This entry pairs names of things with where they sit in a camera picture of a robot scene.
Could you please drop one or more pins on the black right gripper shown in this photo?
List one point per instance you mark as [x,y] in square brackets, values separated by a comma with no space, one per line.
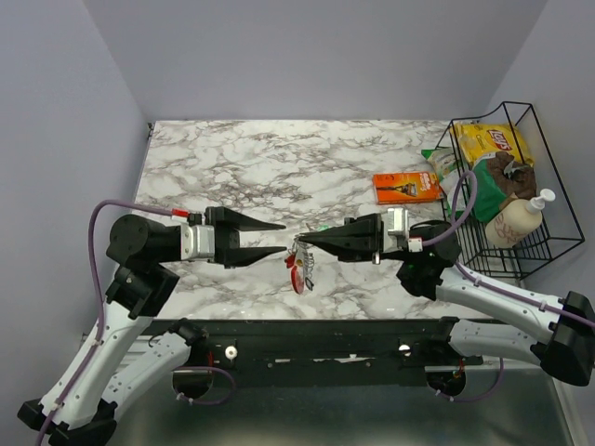
[355,241]

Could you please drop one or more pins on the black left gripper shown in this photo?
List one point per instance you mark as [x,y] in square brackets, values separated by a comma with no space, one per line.
[227,237]

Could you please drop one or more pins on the red handled steel key organizer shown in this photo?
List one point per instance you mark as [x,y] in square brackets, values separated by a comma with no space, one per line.
[300,262]

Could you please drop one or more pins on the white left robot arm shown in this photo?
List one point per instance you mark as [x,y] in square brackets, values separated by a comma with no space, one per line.
[86,403]

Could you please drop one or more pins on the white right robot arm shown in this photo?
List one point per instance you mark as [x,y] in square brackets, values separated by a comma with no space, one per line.
[554,333]

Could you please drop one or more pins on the orange razor box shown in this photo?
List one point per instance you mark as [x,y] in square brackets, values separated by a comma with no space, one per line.
[407,187]

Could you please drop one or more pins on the white green snack bag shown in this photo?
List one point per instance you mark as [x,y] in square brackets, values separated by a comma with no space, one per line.
[447,169]

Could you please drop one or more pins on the yellow chips bag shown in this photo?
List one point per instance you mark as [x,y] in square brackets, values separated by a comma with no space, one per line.
[476,140]

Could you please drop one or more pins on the cream lotion pump bottle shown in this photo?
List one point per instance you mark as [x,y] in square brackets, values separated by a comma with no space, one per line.
[517,220]

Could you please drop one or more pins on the brown crumpled bag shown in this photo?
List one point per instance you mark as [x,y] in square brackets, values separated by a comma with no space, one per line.
[513,177]

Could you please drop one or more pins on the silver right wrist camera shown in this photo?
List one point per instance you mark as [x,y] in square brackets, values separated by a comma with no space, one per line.
[396,225]

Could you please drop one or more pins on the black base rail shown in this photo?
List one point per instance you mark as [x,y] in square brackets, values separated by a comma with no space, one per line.
[319,353]

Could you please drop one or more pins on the black wire rack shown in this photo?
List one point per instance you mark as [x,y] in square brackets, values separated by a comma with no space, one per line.
[560,231]

